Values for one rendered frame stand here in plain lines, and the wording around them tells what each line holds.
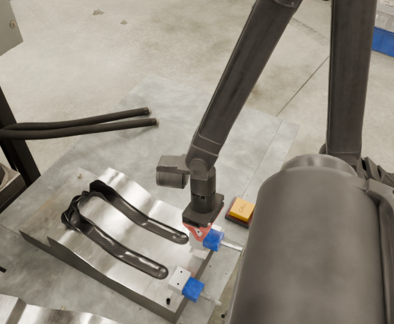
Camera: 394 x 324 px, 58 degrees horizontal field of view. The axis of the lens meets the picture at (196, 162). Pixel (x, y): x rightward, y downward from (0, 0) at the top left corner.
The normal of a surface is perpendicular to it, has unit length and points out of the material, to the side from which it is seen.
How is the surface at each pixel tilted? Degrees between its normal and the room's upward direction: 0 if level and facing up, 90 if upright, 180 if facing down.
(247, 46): 83
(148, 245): 3
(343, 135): 80
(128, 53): 1
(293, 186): 31
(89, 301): 0
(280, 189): 43
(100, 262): 22
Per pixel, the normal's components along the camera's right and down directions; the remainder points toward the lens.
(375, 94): 0.04, -0.66
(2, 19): 0.89, 0.36
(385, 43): -0.56, 0.62
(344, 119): -0.26, 0.66
